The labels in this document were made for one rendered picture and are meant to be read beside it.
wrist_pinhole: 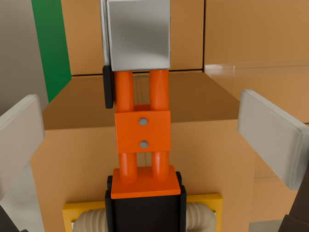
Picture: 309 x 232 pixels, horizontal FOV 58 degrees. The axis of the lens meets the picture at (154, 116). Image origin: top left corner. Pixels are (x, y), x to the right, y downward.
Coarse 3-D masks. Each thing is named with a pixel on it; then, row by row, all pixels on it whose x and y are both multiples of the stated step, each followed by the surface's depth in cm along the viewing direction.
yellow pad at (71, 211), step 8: (64, 208) 49; (72, 208) 49; (80, 208) 49; (88, 208) 49; (96, 208) 49; (104, 208) 49; (64, 216) 49; (72, 216) 49; (64, 224) 50; (72, 224) 49
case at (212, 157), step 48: (96, 96) 63; (144, 96) 62; (192, 96) 61; (48, 144) 47; (96, 144) 47; (192, 144) 49; (240, 144) 49; (48, 192) 50; (96, 192) 50; (192, 192) 52; (240, 192) 53
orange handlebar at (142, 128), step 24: (120, 72) 29; (168, 72) 31; (120, 96) 30; (168, 96) 32; (120, 120) 31; (144, 120) 31; (168, 120) 31; (120, 144) 32; (144, 144) 32; (168, 144) 32; (120, 168) 34; (168, 168) 34
